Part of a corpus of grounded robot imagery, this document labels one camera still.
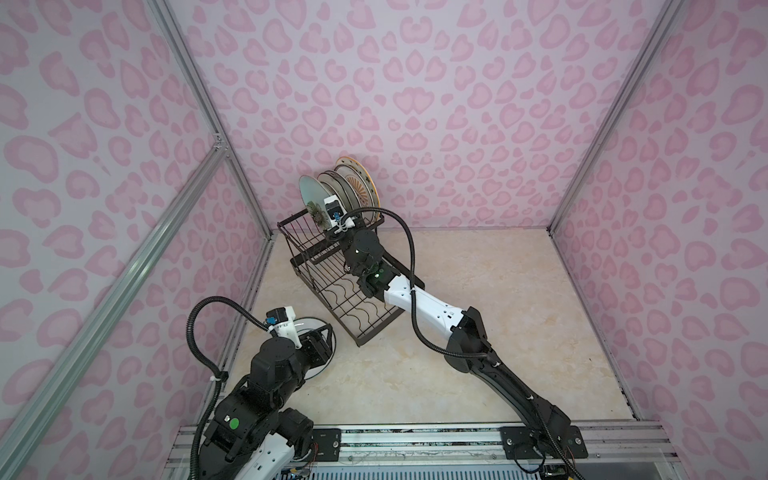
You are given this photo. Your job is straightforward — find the black wire dish rack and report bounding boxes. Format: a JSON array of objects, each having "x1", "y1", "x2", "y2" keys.
[{"x1": 278, "y1": 207, "x2": 425, "y2": 347}]

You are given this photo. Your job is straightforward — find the white plate dark blue rim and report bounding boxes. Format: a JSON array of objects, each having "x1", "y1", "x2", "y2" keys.
[{"x1": 325, "y1": 170, "x2": 361, "y2": 212}]

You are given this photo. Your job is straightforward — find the light green flower plate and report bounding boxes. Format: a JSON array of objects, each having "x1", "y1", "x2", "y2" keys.
[{"x1": 299, "y1": 175, "x2": 339, "y2": 231}]

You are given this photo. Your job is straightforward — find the white plate brown rim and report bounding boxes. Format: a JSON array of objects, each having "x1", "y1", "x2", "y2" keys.
[{"x1": 317, "y1": 170, "x2": 361, "y2": 212}]

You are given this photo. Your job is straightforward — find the cream star cartoon plate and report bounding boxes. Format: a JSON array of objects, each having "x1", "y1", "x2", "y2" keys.
[{"x1": 334, "y1": 156, "x2": 381, "y2": 207}]

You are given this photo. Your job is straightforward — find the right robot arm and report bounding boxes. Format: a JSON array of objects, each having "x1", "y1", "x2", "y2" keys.
[{"x1": 325, "y1": 224, "x2": 588, "y2": 461}]

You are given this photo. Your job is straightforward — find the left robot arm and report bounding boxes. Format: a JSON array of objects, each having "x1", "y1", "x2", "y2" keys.
[{"x1": 189, "y1": 324, "x2": 335, "y2": 479}]

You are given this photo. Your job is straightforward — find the white plate black rings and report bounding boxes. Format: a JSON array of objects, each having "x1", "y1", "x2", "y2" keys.
[{"x1": 293, "y1": 316, "x2": 337, "y2": 380}]

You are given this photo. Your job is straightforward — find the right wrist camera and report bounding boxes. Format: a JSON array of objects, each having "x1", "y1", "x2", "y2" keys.
[{"x1": 323, "y1": 195, "x2": 355, "y2": 235}]

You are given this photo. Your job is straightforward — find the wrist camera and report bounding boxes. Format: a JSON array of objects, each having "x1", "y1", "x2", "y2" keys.
[
  {"x1": 266, "y1": 306, "x2": 302, "y2": 349},
  {"x1": 323, "y1": 195, "x2": 355, "y2": 235}
]

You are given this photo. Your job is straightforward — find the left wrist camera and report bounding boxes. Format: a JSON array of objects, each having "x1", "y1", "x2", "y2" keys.
[{"x1": 266, "y1": 306, "x2": 302, "y2": 349}]

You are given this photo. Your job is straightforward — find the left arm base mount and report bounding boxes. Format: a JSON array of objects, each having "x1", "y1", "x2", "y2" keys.
[{"x1": 293, "y1": 428, "x2": 342, "y2": 463}]

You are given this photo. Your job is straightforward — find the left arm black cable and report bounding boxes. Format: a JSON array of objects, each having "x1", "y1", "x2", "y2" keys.
[{"x1": 185, "y1": 295, "x2": 271, "y2": 480}]

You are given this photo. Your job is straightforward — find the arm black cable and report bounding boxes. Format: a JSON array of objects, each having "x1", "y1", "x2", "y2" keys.
[
  {"x1": 185, "y1": 295, "x2": 271, "y2": 480},
  {"x1": 341, "y1": 207, "x2": 490, "y2": 360}
]

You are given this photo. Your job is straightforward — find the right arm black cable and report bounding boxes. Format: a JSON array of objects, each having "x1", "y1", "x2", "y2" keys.
[{"x1": 341, "y1": 207, "x2": 490, "y2": 360}]

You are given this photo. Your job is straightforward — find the aluminium frame post left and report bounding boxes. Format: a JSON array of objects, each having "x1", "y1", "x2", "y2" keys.
[{"x1": 146, "y1": 0, "x2": 273, "y2": 240}]

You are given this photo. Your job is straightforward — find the aluminium frame post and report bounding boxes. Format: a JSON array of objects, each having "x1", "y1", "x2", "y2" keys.
[
  {"x1": 547, "y1": 0, "x2": 686, "y2": 238},
  {"x1": 146, "y1": 0, "x2": 273, "y2": 240}
]

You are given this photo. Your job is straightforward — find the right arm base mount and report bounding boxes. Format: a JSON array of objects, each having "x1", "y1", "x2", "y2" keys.
[{"x1": 499, "y1": 425, "x2": 589, "y2": 461}]

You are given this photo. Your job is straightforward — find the aluminium frame diagonal beam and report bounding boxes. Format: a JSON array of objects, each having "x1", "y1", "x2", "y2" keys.
[{"x1": 1, "y1": 146, "x2": 229, "y2": 479}]

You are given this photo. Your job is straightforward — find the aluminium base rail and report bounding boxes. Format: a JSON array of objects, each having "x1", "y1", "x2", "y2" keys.
[{"x1": 161, "y1": 419, "x2": 685, "y2": 480}]

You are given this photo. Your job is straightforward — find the aluminium frame post right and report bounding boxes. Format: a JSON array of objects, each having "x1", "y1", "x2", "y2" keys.
[{"x1": 547, "y1": 0, "x2": 686, "y2": 238}]

